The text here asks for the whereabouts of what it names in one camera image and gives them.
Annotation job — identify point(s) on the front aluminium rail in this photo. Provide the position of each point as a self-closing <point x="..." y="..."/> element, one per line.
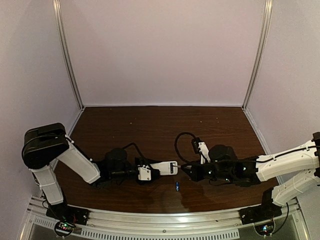
<point x="210" y="225"/>

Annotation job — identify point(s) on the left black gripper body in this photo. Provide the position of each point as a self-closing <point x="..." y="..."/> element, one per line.
<point x="156" y="172"/>

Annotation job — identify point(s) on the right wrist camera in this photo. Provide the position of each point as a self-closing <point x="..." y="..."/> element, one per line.
<point x="201" y="149"/>

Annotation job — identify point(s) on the right aluminium frame post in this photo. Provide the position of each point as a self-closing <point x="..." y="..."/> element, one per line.
<point x="264" y="32"/>

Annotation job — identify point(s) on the blue AAA battery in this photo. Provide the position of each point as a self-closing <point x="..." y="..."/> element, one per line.
<point x="177" y="186"/>

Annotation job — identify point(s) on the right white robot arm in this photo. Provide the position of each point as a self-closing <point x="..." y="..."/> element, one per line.
<point x="220" y="163"/>

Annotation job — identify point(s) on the left aluminium frame post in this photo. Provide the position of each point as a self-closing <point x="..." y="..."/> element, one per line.
<point x="65" y="52"/>

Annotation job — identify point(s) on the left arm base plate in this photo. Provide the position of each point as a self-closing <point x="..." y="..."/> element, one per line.
<point x="68" y="214"/>

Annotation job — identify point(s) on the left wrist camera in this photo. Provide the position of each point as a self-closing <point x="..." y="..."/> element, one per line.
<point x="144" y="173"/>

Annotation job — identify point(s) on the clear handle screwdriver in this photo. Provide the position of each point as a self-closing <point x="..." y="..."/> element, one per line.
<point x="178" y="165"/>

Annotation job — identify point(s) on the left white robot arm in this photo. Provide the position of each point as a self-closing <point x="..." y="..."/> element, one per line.
<point x="47" y="143"/>

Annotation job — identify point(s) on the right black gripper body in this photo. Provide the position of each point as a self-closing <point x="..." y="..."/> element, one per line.
<point x="198" y="172"/>

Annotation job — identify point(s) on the white remote control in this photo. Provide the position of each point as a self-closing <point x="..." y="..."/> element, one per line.
<point x="166" y="168"/>

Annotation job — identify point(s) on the aluminium frame post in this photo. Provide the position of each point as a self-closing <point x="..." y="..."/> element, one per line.
<point x="264" y="32"/>
<point x="65" y="52"/>

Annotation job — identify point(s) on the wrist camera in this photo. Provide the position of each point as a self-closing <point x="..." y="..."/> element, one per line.
<point x="144" y="173"/>
<point x="201" y="149"/>

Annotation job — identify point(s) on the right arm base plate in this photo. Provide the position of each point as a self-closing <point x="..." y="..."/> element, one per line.
<point x="259" y="213"/>

